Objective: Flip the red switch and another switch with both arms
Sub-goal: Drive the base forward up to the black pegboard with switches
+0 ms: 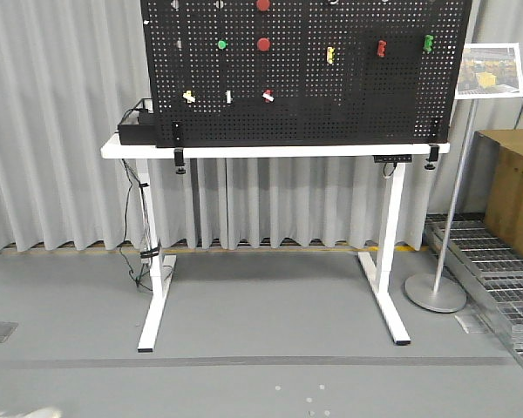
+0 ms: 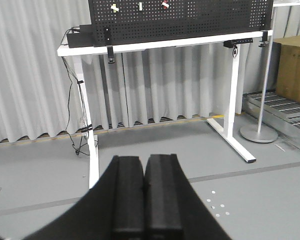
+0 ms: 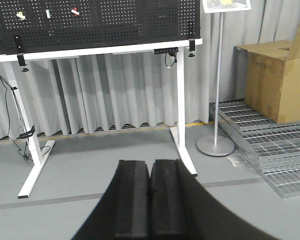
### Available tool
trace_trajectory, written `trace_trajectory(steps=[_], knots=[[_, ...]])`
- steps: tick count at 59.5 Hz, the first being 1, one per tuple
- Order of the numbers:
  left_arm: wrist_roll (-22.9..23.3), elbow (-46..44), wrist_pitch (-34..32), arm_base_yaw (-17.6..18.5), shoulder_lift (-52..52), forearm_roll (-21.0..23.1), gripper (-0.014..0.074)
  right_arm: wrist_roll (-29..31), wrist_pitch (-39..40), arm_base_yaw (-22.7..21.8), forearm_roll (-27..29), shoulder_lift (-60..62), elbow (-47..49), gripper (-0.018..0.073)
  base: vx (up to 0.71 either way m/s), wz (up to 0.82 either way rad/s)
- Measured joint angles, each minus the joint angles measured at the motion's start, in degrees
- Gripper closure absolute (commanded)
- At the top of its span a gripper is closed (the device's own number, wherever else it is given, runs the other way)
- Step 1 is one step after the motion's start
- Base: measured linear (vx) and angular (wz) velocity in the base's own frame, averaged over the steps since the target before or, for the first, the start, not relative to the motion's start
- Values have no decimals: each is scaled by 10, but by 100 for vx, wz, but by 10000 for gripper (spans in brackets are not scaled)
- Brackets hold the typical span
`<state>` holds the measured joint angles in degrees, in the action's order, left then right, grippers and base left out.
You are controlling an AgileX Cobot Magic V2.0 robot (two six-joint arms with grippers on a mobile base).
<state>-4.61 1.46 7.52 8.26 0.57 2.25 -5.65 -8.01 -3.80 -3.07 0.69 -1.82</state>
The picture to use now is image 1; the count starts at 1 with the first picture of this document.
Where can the left black table clamp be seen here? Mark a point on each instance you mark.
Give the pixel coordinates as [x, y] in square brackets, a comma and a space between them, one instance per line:
[178, 149]

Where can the black table clamp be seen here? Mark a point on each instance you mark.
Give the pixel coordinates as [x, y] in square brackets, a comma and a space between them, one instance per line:
[178, 149]
[434, 146]

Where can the desk height control panel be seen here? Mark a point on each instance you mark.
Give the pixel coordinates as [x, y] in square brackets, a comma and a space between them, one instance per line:
[393, 159]

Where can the black perforated pegboard panel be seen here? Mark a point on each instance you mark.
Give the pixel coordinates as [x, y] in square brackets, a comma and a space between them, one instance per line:
[361, 99]

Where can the white height-adjustable desk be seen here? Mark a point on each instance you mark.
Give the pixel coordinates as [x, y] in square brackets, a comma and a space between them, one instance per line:
[377, 272]

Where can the black electronics box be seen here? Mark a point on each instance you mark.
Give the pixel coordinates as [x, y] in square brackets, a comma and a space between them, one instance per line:
[138, 124]

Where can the lower red mushroom button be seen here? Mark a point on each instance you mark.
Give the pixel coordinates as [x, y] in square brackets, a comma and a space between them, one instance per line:
[263, 44]

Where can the red mushroom button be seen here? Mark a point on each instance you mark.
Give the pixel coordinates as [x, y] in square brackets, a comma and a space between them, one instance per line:
[263, 44]
[263, 5]

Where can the right black table clamp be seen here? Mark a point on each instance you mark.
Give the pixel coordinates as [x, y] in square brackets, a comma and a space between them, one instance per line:
[434, 146]

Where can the silver sign stand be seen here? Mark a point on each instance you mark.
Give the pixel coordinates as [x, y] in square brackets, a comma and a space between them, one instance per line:
[451, 209]

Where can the upper red mushroom button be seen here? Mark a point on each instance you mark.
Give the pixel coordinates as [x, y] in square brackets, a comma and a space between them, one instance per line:
[263, 5]

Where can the grey pleated curtain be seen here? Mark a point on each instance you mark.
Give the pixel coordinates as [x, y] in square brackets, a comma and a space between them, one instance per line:
[68, 72]

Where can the brown cardboard box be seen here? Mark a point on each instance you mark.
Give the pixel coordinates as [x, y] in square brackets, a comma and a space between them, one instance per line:
[504, 212]

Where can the metal grating pallet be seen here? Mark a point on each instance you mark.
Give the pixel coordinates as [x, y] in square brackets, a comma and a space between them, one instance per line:
[491, 272]

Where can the printed photo sign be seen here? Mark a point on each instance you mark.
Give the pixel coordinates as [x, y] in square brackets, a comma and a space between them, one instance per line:
[491, 70]

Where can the red lit toggle switch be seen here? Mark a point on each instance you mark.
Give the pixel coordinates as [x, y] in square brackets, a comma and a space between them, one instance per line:
[268, 96]

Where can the yellow lit toggle switch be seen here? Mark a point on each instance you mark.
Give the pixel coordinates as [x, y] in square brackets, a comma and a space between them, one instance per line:
[189, 97]

